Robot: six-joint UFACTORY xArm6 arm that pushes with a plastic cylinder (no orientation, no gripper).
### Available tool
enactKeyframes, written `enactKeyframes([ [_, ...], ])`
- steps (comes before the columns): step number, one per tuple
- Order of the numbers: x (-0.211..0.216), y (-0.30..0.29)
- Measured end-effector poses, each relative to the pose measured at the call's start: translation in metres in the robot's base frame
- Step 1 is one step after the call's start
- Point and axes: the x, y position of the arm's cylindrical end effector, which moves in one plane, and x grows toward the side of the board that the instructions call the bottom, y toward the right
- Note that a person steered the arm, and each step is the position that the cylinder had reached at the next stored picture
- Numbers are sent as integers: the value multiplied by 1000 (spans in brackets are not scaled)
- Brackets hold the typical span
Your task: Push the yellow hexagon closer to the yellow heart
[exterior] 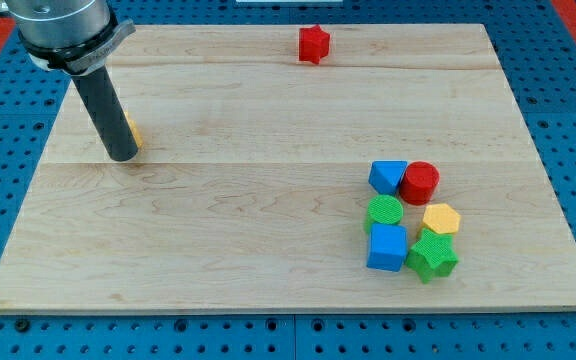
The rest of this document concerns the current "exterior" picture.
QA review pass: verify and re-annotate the green star block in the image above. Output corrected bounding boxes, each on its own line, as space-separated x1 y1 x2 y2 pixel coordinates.
405 228 459 284

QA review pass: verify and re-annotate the light wooden board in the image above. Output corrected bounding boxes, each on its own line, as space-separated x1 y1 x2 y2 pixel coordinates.
0 24 576 315

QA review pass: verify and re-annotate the red cylinder block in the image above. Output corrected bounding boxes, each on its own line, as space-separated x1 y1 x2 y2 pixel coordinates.
399 161 440 206

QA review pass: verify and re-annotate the blue triangle block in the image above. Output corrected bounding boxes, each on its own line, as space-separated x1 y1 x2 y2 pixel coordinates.
368 160 408 195

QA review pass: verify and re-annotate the yellow hexagon block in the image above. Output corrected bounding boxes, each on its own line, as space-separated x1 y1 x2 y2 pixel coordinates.
417 203 461 236

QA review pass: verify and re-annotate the red star block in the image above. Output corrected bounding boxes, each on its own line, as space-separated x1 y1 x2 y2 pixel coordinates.
298 24 331 65

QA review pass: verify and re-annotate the yellow heart block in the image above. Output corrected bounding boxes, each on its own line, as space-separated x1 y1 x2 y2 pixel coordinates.
124 111 143 149

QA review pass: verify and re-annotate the blue cube block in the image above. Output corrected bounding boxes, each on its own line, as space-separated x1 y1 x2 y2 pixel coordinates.
366 223 408 272

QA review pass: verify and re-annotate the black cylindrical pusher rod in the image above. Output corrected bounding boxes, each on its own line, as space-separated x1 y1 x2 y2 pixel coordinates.
72 66 139 162

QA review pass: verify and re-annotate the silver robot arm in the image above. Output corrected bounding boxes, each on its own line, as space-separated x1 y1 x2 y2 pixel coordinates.
5 0 136 76

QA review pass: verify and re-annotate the green cylinder block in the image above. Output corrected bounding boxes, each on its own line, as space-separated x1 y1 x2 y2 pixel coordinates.
363 195 404 233

